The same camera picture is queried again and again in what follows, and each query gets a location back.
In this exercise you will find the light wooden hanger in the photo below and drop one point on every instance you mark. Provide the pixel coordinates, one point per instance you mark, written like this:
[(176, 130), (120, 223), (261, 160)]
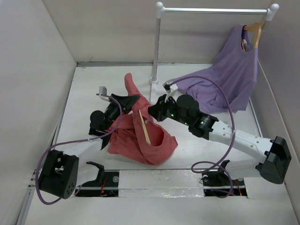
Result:
[(144, 129)]

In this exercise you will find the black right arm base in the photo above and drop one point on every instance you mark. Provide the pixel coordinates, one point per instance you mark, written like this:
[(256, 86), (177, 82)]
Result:
[(217, 183)]

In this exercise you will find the purple t shirt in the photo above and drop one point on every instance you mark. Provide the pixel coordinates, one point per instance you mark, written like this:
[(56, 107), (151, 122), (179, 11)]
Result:
[(229, 81)]

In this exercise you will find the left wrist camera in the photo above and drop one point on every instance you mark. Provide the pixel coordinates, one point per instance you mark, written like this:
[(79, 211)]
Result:
[(102, 92)]

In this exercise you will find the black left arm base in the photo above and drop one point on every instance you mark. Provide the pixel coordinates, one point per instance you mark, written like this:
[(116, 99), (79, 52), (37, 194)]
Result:
[(94, 180)]

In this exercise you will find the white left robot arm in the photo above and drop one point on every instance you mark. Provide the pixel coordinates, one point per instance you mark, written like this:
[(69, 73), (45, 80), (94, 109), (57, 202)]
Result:
[(65, 167)]

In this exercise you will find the red t shirt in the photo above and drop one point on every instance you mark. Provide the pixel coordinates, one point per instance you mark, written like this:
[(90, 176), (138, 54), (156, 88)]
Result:
[(128, 138)]

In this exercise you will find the white metal clothes rack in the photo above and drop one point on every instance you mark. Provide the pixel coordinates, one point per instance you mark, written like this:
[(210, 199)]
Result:
[(160, 9)]

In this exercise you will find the orange wooden hanger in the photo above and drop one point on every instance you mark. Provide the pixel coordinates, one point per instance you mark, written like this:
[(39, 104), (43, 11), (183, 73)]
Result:
[(256, 29)]

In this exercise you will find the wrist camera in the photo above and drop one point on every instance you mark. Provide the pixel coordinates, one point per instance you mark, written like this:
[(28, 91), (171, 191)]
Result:
[(170, 87), (102, 92)]

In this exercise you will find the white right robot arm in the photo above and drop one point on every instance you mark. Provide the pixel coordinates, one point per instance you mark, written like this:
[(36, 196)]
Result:
[(270, 158)]

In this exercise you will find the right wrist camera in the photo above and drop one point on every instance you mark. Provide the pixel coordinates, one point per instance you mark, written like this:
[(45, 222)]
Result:
[(170, 87)]

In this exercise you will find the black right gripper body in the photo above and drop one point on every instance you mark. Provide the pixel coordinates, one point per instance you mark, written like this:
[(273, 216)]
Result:
[(168, 109)]

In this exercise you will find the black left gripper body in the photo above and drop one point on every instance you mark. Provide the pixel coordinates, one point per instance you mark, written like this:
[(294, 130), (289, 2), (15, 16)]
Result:
[(113, 111)]

